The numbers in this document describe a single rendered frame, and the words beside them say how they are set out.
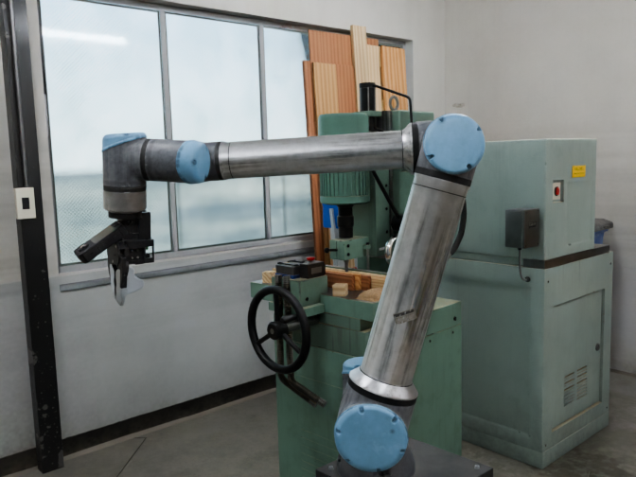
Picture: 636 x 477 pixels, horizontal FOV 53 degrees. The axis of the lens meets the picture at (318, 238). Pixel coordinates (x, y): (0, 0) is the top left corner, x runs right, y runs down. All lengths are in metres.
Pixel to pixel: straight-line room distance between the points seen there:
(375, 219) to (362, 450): 1.12
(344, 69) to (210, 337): 1.78
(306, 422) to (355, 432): 1.04
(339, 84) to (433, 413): 2.18
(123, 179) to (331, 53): 2.72
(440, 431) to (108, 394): 1.63
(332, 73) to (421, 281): 2.70
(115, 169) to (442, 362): 1.49
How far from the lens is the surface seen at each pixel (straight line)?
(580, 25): 4.38
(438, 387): 2.47
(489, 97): 4.64
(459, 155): 1.25
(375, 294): 2.05
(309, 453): 2.40
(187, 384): 3.54
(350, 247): 2.24
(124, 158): 1.39
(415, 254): 1.27
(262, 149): 1.44
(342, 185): 2.17
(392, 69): 4.27
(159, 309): 3.36
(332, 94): 3.84
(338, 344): 2.15
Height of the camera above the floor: 1.35
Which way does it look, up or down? 7 degrees down
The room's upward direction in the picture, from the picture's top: 2 degrees counter-clockwise
